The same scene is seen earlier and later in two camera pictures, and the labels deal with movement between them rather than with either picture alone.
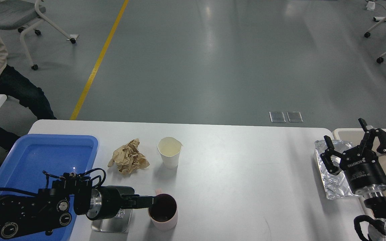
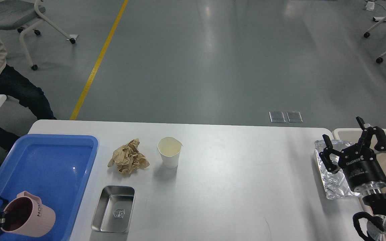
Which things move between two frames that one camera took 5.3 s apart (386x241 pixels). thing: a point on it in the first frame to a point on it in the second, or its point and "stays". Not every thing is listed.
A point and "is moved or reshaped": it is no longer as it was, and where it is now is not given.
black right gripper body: [364, 171] stays
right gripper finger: [385, 148] stays
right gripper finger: [327, 157] stays
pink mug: [163, 213] is moved or reshaped
